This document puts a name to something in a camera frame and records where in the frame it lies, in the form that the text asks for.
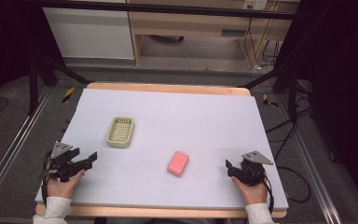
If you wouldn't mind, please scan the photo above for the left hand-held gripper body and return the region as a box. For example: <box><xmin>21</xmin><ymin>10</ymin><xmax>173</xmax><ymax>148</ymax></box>
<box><xmin>45</xmin><ymin>141</ymin><xmax>88</xmax><ymax>183</ymax></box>

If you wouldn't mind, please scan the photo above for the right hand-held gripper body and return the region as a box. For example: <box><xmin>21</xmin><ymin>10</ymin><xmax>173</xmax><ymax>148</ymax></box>
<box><xmin>233</xmin><ymin>150</ymin><xmax>275</xmax><ymax>188</ymax></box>

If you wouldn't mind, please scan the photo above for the beige slatted soap dish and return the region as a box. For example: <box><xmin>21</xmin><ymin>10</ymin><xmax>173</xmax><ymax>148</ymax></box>
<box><xmin>105</xmin><ymin>116</ymin><xmax>136</xmax><ymax>149</ymax></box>

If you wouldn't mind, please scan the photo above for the pink soap bar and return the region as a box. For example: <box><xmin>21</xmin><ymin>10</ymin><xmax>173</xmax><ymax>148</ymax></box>
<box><xmin>166</xmin><ymin>150</ymin><xmax>190</xmax><ymax>178</ymax></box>

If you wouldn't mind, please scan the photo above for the person's left hand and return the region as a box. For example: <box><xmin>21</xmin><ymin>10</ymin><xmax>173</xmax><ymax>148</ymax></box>
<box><xmin>46</xmin><ymin>168</ymin><xmax>87</xmax><ymax>200</ymax></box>

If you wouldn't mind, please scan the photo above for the person's right hand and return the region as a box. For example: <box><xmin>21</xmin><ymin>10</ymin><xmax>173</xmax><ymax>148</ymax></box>
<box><xmin>230</xmin><ymin>175</ymin><xmax>269</xmax><ymax>206</ymax></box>

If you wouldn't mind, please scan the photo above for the yellow black floor tape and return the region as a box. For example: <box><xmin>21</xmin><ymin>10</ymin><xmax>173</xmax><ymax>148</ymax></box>
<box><xmin>62</xmin><ymin>86</ymin><xmax>76</xmax><ymax>105</ymax></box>
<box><xmin>262</xmin><ymin>93</ymin><xmax>280</xmax><ymax>109</ymax></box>

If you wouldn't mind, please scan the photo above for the white foam mat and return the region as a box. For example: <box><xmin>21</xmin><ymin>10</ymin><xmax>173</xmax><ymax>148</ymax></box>
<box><xmin>34</xmin><ymin>88</ymin><xmax>290</xmax><ymax>210</ymax></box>

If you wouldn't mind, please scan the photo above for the black metal stand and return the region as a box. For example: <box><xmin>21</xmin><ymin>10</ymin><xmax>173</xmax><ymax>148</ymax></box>
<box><xmin>27</xmin><ymin>46</ymin><xmax>91</xmax><ymax>117</ymax></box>
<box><xmin>237</xmin><ymin>57</ymin><xmax>312</xmax><ymax>123</ymax></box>

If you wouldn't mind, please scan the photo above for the wooden table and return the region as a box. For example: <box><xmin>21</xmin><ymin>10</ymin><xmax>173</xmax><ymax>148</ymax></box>
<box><xmin>34</xmin><ymin>81</ymin><xmax>288</xmax><ymax>219</ymax></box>

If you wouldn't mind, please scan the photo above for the white cabinet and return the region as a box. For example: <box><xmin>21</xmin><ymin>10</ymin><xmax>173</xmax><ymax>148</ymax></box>
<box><xmin>42</xmin><ymin>6</ymin><xmax>135</xmax><ymax>61</ymax></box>

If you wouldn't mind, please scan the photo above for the black curtain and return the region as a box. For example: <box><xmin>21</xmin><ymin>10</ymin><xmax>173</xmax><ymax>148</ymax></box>
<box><xmin>274</xmin><ymin>0</ymin><xmax>358</xmax><ymax>217</ymax></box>
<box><xmin>0</xmin><ymin>0</ymin><xmax>63</xmax><ymax>125</ymax></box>

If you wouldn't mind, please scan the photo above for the light wooden desk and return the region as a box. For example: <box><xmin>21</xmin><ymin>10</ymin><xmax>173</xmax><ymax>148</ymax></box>
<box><xmin>126</xmin><ymin>0</ymin><xmax>300</xmax><ymax>68</ymax></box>

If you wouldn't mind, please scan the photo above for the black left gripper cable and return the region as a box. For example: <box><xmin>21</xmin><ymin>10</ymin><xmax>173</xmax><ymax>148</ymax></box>
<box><xmin>40</xmin><ymin>149</ymin><xmax>53</xmax><ymax>208</ymax></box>

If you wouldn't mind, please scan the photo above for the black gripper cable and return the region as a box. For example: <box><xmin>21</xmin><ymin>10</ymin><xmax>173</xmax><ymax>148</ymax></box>
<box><xmin>261</xmin><ymin>173</ymin><xmax>276</xmax><ymax>216</ymax></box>
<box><xmin>40</xmin><ymin>149</ymin><xmax>53</xmax><ymax>208</ymax></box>

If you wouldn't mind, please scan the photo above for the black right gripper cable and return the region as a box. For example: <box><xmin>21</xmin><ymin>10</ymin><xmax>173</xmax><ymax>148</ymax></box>
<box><xmin>261</xmin><ymin>173</ymin><xmax>276</xmax><ymax>216</ymax></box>

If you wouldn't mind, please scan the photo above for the aluminium floor rail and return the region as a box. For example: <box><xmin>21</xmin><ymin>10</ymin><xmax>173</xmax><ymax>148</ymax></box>
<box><xmin>0</xmin><ymin>87</ymin><xmax>53</xmax><ymax>217</ymax></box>
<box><xmin>275</xmin><ymin>95</ymin><xmax>345</xmax><ymax>224</ymax></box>

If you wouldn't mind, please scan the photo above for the thin black floor cable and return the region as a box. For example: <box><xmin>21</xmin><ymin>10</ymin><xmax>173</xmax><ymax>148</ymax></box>
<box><xmin>0</xmin><ymin>95</ymin><xmax>10</xmax><ymax>117</ymax></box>

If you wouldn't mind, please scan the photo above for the bundle of desk cables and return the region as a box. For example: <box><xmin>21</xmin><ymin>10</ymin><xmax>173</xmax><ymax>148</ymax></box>
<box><xmin>242</xmin><ymin>17</ymin><xmax>282</xmax><ymax>70</ymax></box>

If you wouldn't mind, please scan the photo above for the white wall socket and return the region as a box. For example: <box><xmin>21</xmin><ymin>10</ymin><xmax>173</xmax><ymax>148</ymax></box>
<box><xmin>242</xmin><ymin>0</ymin><xmax>268</xmax><ymax>11</ymax></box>

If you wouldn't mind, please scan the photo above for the black horizontal frame bar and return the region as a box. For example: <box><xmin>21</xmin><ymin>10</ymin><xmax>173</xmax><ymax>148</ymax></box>
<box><xmin>27</xmin><ymin>0</ymin><xmax>296</xmax><ymax>21</ymax></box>

